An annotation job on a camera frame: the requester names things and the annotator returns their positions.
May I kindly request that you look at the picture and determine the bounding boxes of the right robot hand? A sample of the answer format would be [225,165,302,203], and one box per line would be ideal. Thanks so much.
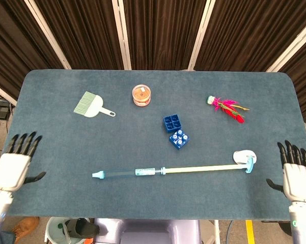
[266,140,306,203]

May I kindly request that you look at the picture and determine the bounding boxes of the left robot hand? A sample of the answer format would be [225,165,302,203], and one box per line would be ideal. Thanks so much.
[0,131,47,193]

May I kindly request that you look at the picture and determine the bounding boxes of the lavender robot base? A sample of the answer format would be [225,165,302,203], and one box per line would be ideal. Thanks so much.
[93,218,202,244]

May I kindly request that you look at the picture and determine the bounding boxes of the brown leather shoe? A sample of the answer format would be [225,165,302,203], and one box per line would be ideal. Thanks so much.
[11,216,40,243]

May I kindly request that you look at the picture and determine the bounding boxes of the blue felt table cover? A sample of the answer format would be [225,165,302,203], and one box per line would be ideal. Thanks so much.
[1,69,306,221]

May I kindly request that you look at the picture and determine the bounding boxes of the white computer mouse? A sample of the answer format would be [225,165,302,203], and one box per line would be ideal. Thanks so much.
[232,149,258,165]

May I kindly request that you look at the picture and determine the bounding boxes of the blue jeans leg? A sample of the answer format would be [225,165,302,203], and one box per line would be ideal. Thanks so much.
[0,232,17,244]

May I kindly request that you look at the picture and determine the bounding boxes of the white bucket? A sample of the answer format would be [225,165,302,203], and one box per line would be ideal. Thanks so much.
[44,217,96,244]

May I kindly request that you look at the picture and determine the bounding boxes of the black object in bucket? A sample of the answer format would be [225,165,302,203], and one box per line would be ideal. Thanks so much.
[66,218,100,239]

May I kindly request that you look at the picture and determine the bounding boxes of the white table leg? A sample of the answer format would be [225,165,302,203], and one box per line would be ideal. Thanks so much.
[213,220,221,244]

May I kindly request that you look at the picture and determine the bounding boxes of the pink feather shuttlecock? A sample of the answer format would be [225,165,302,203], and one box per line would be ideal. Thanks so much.
[206,95,250,125]

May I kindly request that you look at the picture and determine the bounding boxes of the pale green mini dustpan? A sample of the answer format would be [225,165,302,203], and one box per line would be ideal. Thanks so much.
[73,91,116,118]

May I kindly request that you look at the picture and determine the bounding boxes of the brown curtain partition panel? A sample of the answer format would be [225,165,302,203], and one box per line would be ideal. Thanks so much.
[0,0,71,106]
[266,20,306,128]
[112,0,216,71]
[188,0,306,73]
[25,0,132,71]

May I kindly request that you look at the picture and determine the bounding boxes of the studded blue building block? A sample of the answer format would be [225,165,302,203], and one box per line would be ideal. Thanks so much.
[169,129,190,150]

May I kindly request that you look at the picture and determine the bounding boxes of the hollow blue building block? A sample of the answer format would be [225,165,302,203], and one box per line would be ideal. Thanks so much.
[163,114,183,133]

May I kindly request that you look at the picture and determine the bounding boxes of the clear jar with orange contents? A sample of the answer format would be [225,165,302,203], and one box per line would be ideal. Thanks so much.
[131,84,152,108]

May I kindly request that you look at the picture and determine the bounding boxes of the thin floor cable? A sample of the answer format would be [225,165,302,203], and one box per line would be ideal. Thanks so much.
[226,220,234,244]

